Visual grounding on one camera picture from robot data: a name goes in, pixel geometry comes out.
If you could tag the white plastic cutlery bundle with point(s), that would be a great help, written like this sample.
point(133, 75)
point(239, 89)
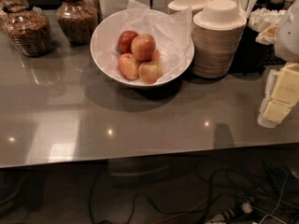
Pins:
point(262, 18)

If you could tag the middle glass granola jar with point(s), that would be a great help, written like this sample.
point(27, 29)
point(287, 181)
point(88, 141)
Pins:
point(77, 19)

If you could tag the white ceramic bowl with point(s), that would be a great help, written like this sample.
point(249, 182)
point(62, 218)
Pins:
point(101, 46)

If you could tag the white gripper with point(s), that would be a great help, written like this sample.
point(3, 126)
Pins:
point(289, 37)

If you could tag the front right apple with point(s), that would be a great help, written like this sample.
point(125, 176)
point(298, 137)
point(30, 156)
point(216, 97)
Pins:
point(150, 72)

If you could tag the dark bottle with stopper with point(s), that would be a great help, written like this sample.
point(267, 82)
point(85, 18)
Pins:
point(275, 4)

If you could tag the dark red apple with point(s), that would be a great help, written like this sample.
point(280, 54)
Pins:
point(125, 41)

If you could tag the front left apple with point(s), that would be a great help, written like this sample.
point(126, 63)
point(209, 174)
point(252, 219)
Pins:
point(128, 66)

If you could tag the hidden back red apple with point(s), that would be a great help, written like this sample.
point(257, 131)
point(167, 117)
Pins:
point(156, 55)

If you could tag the stack paper bowls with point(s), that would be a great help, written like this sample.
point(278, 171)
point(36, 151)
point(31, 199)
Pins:
point(216, 33)
point(194, 5)

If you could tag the glass granola jar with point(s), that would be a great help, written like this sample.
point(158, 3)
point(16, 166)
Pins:
point(77, 19)
point(26, 27)

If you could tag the front stack paper bowls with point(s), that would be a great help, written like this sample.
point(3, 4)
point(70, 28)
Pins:
point(216, 33)

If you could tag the rear stack paper bowls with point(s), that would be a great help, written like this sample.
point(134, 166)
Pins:
point(194, 5)

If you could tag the top red-yellow apple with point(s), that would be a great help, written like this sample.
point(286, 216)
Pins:
point(143, 47)

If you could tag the left glass granola jar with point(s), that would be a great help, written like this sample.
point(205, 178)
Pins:
point(26, 27)

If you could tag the black cutlery caddy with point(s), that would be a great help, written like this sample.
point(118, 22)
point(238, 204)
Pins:
point(249, 55)

